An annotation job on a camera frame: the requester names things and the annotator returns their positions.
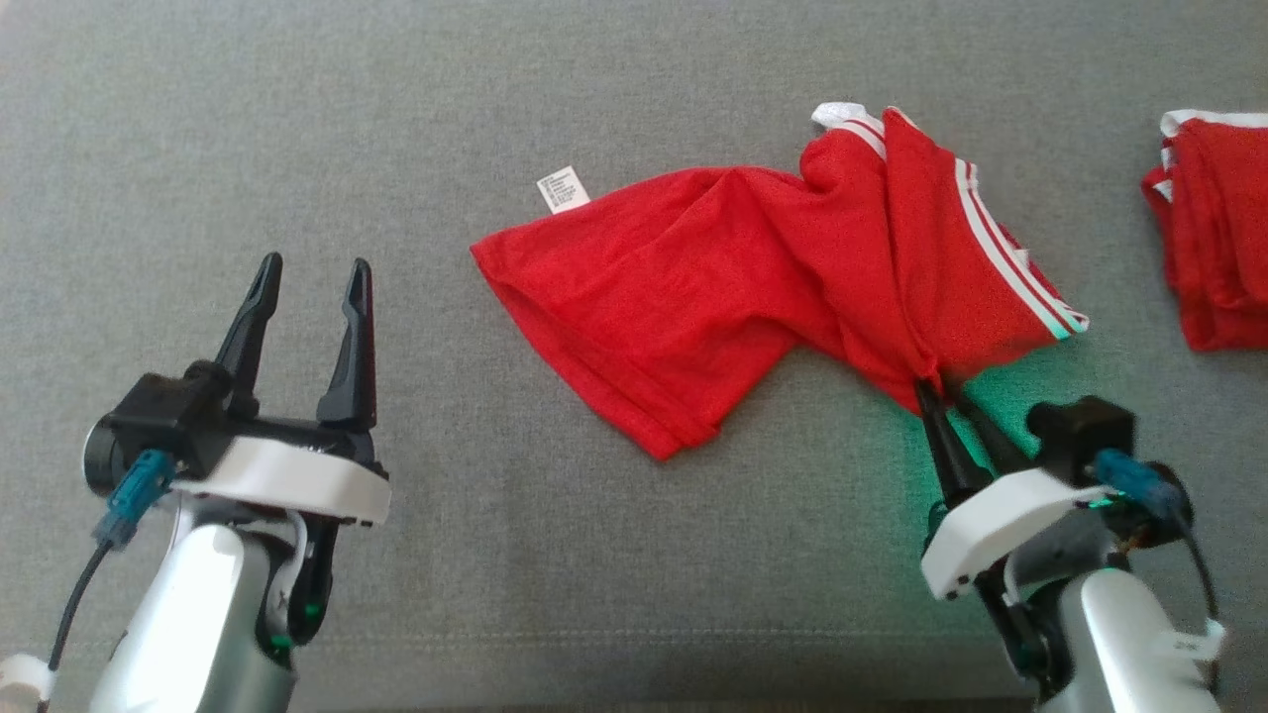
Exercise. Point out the red basketball jersey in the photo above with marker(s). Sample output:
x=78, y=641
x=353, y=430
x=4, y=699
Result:
x=693, y=287

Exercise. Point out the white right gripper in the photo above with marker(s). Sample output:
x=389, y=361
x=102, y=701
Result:
x=991, y=530

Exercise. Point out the grey sofa seat cushion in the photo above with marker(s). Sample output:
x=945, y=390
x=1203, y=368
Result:
x=594, y=574

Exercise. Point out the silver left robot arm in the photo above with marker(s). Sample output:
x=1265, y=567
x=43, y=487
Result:
x=188, y=614

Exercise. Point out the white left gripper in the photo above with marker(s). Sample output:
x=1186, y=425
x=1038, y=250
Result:
x=297, y=475

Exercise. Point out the red shorts with white stripe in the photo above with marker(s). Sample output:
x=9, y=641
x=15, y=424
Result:
x=1223, y=228

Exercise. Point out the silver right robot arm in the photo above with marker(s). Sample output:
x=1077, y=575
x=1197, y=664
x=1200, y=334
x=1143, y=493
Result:
x=1109, y=644

